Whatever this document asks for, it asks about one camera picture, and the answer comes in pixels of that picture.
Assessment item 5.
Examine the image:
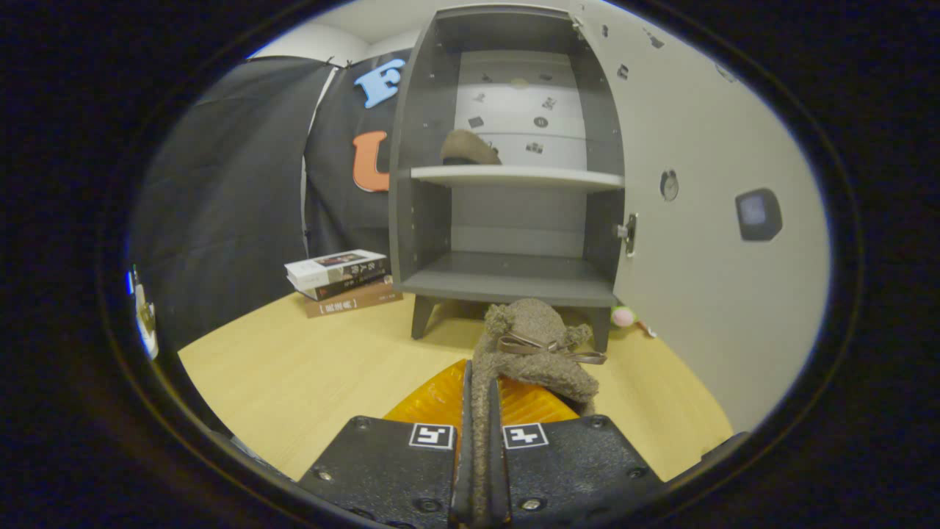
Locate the white book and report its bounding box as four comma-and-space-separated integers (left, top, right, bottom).
284, 249, 388, 290

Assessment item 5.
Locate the cluttered white side table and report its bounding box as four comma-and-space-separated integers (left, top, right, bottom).
132, 266, 159, 361

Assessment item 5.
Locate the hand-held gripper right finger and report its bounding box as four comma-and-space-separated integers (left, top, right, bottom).
488, 376, 665, 529

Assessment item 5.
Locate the pink and green plush toy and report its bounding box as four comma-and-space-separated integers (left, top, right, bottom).
610, 306, 657, 338

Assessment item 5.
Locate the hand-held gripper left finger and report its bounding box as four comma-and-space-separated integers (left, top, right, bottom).
297, 359, 474, 529

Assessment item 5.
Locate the beige shoe cabinet door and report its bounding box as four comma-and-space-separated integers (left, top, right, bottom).
569, 0, 831, 436

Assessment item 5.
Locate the dark book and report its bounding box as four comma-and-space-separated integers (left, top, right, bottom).
294, 267, 394, 302

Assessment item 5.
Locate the grey shoe cabinet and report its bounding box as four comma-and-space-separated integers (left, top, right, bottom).
388, 6, 626, 354

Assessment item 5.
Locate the brown fuzzy shoe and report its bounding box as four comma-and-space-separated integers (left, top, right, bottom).
441, 129, 503, 167
470, 298, 609, 527

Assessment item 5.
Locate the brown book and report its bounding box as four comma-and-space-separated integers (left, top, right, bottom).
303, 283, 404, 319

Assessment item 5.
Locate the black backdrop cloth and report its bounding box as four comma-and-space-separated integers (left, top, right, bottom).
136, 50, 412, 348

